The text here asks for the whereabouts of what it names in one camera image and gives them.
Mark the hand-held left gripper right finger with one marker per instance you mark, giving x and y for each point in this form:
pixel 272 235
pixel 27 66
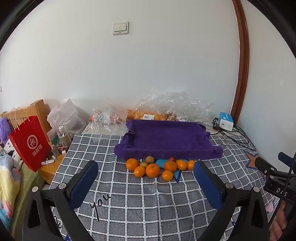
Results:
pixel 208 187

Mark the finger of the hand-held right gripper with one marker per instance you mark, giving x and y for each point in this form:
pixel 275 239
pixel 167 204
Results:
pixel 264 165
pixel 285 158

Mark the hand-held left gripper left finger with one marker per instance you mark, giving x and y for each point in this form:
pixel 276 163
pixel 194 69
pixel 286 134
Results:
pixel 84 185

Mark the purple towel-lined tray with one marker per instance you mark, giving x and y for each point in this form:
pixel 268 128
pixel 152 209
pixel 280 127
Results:
pixel 168 139

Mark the greenish brown round fruit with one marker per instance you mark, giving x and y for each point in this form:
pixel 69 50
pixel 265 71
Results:
pixel 149 159
pixel 143 164

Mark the person's right hand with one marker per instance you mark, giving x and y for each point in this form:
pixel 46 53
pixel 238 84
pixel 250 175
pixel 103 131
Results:
pixel 278 222

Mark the wooden nightstand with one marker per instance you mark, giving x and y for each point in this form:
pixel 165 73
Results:
pixel 49 171

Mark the small white tube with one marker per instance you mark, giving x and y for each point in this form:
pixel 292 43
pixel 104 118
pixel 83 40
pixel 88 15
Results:
pixel 48 161

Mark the small clear bottle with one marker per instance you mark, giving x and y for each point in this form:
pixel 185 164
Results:
pixel 54 150

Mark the clear plastic bottle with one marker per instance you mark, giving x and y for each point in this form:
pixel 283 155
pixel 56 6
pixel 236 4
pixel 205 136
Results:
pixel 64 138

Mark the white power adapter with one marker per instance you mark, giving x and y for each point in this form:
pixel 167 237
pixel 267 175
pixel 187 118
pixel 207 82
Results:
pixel 227 125

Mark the grey checkered bed sheet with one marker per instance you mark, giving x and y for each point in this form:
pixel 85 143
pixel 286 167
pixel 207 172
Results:
pixel 138 208

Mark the green bed cover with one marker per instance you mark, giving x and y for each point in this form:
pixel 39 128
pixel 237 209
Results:
pixel 25 190

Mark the crumpled clear plastic bag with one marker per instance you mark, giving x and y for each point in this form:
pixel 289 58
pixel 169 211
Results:
pixel 104 120

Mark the red paper shopping bag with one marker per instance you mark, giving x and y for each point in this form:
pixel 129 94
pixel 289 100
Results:
pixel 30 143

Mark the white translucent plastic bag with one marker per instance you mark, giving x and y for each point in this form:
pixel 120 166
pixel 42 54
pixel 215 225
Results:
pixel 67 113

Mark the pastel colourful blanket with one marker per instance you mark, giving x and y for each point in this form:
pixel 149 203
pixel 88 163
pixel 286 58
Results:
pixel 8 185

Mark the white spotted pouch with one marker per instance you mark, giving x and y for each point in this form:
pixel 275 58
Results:
pixel 10 148

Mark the clear plastic bag of mandarins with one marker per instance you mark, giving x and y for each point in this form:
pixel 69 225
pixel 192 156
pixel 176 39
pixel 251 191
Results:
pixel 175 104

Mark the purple fluffy cloth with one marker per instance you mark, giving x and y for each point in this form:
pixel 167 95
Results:
pixel 4 128

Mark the brown wooden door frame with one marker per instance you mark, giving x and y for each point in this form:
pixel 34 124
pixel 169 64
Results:
pixel 242 58

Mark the white wall light switch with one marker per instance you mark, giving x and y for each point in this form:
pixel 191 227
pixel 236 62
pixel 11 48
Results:
pixel 120 28

